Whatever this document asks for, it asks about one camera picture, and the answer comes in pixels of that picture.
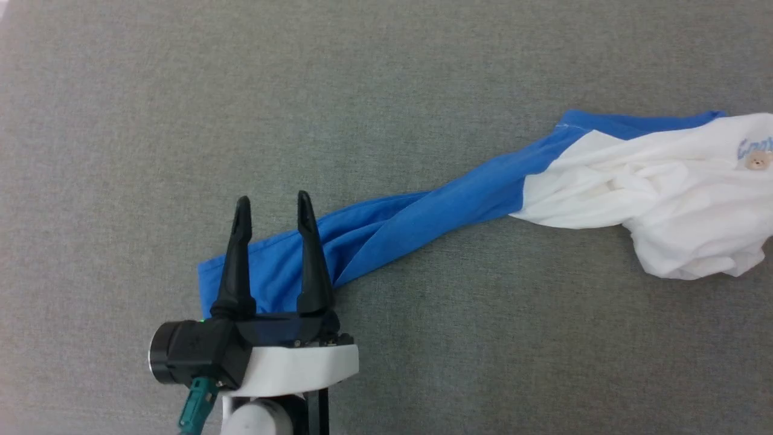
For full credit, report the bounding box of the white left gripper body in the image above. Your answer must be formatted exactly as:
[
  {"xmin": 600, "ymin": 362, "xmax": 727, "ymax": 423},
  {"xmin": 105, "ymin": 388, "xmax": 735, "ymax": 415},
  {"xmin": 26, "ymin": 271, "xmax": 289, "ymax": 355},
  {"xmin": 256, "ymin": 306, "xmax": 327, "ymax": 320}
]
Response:
[{"xmin": 208, "ymin": 311, "xmax": 361, "ymax": 398}]

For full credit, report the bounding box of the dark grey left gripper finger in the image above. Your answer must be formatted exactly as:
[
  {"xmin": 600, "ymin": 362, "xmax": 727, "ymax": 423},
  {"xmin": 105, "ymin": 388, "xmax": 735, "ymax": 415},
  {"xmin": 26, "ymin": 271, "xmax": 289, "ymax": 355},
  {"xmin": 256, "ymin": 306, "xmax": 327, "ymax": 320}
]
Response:
[
  {"xmin": 211, "ymin": 195, "xmax": 257, "ymax": 320},
  {"xmin": 296, "ymin": 190, "xmax": 336, "ymax": 315}
]

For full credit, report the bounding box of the blue and white t-shirt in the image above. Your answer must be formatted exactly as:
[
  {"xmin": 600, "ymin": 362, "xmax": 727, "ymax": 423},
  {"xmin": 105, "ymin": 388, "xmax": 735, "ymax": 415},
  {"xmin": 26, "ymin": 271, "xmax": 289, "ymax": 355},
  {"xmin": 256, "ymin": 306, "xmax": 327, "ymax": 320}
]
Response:
[{"xmin": 198, "ymin": 109, "xmax": 773, "ymax": 280}]

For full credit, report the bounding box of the grey fabric sofa seat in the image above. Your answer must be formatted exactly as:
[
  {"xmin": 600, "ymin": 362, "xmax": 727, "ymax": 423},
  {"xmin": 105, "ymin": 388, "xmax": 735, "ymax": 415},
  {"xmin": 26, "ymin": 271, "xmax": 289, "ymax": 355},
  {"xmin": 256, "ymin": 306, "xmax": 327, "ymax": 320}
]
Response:
[{"xmin": 0, "ymin": 0, "xmax": 773, "ymax": 435}]

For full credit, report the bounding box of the left teal-plug camera cable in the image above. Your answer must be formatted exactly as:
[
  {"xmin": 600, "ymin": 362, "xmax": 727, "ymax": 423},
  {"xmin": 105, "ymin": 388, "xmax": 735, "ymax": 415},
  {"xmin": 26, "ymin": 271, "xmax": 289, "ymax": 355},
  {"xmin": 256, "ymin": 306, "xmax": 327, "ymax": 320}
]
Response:
[{"xmin": 178, "ymin": 376, "xmax": 220, "ymax": 435}]

